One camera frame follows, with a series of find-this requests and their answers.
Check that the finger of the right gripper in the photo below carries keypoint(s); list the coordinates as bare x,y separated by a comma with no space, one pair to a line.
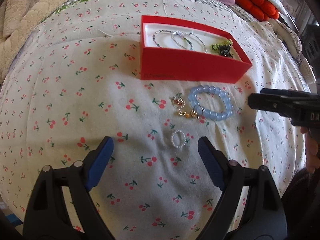
284,102

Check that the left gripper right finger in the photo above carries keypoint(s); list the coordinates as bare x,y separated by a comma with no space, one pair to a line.
263,216

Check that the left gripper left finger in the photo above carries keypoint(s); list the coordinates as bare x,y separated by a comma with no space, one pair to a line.
47,217

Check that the small gold earring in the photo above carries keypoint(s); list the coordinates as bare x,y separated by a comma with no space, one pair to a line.
184,114

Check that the person's right hand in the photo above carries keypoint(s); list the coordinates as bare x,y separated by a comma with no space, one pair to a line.
311,150

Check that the white plush toy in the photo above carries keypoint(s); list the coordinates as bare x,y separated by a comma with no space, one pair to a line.
294,46

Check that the orange plush cushion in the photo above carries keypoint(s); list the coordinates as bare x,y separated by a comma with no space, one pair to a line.
262,10

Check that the white bookshelf with books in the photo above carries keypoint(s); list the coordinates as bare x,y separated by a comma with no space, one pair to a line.
298,15

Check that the red open cardboard box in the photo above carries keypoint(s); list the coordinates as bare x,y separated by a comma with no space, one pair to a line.
177,49

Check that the cherry print bed sheet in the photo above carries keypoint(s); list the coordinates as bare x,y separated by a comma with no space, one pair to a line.
77,80

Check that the beige fleece blanket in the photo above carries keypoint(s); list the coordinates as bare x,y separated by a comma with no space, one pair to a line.
18,19

